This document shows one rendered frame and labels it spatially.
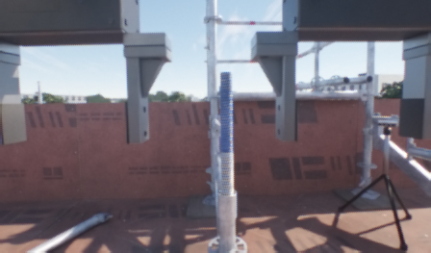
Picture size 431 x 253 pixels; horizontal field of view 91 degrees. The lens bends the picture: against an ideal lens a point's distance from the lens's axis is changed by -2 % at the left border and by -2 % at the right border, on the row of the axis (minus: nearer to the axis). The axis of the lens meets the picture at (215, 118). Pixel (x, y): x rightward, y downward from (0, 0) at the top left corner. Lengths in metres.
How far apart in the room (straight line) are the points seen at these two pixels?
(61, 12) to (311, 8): 0.22
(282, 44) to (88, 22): 0.17
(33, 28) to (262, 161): 1.55
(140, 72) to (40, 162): 1.79
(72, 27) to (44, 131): 1.70
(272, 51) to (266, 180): 1.54
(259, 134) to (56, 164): 1.47
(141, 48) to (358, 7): 0.19
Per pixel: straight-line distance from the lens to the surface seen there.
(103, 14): 0.23
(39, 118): 1.93
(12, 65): 0.30
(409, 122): 0.29
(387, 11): 0.25
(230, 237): 0.74
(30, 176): 2.05
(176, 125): 1.57
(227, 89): 0.63
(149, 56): 0.21
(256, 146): 1.62
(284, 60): 0.21
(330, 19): 0.23
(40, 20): 0.25
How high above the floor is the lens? 0.69
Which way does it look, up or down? 4 degrees down
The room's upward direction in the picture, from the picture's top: 1 degrees counter-clockwise
